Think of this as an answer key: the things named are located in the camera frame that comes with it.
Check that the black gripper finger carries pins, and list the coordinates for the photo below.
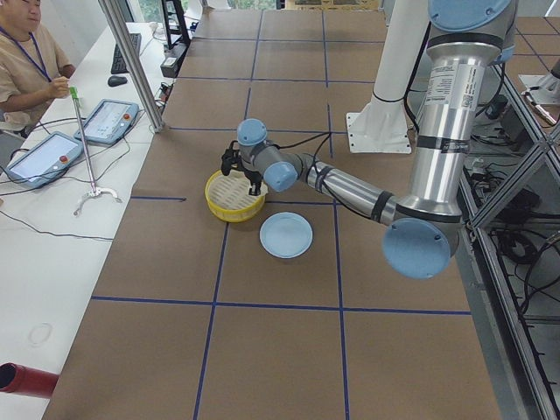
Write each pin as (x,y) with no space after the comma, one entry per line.
(255,189)

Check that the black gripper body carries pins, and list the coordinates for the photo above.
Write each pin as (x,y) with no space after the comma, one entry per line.
(251,176)

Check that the white steamed bun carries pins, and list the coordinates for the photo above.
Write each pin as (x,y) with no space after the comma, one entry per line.
(264,189)

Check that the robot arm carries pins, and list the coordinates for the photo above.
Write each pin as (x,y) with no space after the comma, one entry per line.
(462,39)

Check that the yellow round steamer basket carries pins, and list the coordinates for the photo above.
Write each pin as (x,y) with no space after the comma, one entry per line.
(233,215)

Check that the light blue plate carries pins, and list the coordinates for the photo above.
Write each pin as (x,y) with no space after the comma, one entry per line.
(286,235)

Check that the black electronics box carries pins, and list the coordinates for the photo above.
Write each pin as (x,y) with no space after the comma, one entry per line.
(173,60)

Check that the brown paper table cover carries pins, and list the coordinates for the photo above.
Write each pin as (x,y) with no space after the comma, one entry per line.
(191,318)

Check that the far teach pendant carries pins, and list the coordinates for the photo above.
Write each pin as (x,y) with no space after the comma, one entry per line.
(109,121)

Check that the teach pendant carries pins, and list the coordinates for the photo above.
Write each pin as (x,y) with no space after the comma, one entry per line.
(109,121)
(46,161)

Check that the black computer mouse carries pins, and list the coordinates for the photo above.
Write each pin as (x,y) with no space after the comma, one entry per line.
(116,80)

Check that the reacher grabber stick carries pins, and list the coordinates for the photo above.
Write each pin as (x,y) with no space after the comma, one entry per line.
(95,190)

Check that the near teach pendant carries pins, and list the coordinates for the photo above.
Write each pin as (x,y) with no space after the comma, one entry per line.
(46,161)

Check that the seated person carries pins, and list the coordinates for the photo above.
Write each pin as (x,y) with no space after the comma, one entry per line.
(34,69)

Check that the red cylinder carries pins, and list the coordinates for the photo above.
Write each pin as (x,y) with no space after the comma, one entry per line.
(27,381)

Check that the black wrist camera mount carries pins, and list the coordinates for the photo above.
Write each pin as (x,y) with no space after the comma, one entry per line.
(230,160)

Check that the white camera stand base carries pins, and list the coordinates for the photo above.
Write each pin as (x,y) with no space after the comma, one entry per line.
(381,126)

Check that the aluminium frame post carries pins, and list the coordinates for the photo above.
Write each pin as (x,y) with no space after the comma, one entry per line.
(120,31)

